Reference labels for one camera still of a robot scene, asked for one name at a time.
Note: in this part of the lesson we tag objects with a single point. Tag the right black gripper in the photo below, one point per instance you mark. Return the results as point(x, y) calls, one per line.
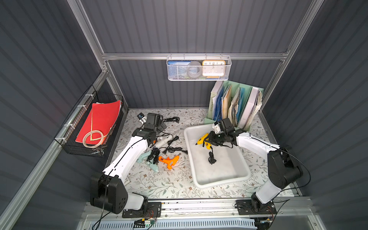
point(214, 137)

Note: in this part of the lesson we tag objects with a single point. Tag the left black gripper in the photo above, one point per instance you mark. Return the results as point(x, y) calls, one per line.
point(160, 125)

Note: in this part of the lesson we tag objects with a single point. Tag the yellow hot glue gun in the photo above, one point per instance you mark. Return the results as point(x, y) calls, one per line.
point(203, 141)

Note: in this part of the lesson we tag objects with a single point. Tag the white plastic storage box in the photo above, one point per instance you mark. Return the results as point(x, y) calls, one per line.
point(215, 166)

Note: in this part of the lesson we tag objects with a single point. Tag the mint green glue gun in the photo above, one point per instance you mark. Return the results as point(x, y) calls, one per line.
point(144, 159)

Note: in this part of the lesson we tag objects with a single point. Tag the orange hot glue gun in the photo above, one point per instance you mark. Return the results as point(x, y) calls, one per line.
point(170, 162)

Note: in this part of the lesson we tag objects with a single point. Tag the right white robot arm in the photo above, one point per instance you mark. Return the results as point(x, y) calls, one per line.
point(283, 167)

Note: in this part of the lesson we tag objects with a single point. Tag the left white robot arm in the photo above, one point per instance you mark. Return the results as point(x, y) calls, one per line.
point(107, 190)

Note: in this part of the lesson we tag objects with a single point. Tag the white glue gun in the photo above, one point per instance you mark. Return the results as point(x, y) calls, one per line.
point(163, 141)

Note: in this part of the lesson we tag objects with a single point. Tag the blue box in basket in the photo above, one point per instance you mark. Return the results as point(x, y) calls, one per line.
point(177, 69)

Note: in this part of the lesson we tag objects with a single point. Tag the green desktop file organizer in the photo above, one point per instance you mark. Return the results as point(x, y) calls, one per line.
point(236, 101)

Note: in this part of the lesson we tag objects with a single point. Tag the red paper folder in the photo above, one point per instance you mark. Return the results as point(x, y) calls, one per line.
point(100, 121)

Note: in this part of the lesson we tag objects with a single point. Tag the grey tape roll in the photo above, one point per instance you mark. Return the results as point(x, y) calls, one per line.
point(194, 70)

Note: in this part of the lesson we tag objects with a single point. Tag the yellow white alarm clock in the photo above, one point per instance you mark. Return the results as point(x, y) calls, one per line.
point(213, 68)

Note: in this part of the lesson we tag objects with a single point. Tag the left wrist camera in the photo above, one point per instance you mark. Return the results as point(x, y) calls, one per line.
point(142, 118)

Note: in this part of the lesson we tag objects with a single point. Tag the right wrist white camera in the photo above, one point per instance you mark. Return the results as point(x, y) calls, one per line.
point(216, 128)

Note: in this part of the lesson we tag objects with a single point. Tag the black wire side basket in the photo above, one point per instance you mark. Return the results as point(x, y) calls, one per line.
point(67, 138)

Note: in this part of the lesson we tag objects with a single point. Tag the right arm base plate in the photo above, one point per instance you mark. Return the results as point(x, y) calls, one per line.
point(253, 207)

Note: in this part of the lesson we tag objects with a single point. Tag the aluminium front rail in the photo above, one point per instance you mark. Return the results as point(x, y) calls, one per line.
point(227, 207)

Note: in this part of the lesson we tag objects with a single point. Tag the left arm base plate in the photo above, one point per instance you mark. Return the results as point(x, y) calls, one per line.
point(148, 210)

